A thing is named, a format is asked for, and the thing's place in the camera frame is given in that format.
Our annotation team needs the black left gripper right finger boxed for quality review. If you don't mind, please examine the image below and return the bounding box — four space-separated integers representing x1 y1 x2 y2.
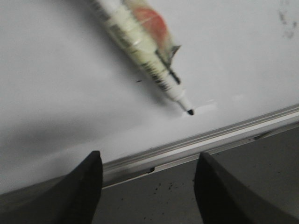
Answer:
193 153 299 224

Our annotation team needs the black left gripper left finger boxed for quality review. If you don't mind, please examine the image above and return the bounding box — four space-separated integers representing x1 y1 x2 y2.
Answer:
0 151 103 224

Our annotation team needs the white whiteboard marker with tape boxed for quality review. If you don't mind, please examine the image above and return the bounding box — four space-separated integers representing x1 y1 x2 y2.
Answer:
87 0 194 115

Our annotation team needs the white whiteboard with aluminium frame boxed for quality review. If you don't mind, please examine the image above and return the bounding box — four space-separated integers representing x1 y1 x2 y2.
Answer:
0 0 299 193

